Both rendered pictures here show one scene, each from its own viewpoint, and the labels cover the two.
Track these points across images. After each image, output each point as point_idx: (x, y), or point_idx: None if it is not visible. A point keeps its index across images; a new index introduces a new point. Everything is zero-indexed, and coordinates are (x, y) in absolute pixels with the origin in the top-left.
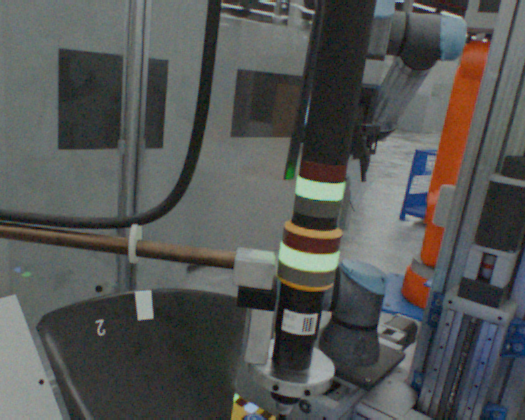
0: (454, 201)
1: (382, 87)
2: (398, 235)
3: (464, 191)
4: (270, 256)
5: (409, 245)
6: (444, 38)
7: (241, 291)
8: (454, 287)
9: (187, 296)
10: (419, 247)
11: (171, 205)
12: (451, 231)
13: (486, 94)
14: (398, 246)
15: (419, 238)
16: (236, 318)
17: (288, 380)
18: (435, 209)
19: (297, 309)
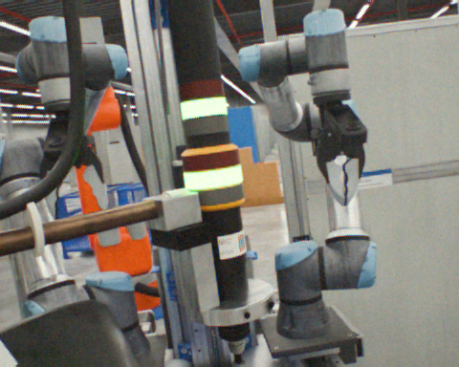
0: (151, 194)
1: None
2: (70, 271)
3: (155, 183)
4: (185, 189)
5: (83, 275)
6: (113, 59)
7: (181, 231)
8: None
9: (42, 321)
10: (92, 273)
11: (71, 164)
12: None
13: (142, 107)
14: (75, 280)
15: (88, 267)
16: (104, 318)
17: (252, 302)
18: (98, 234)
19: (230, 230)
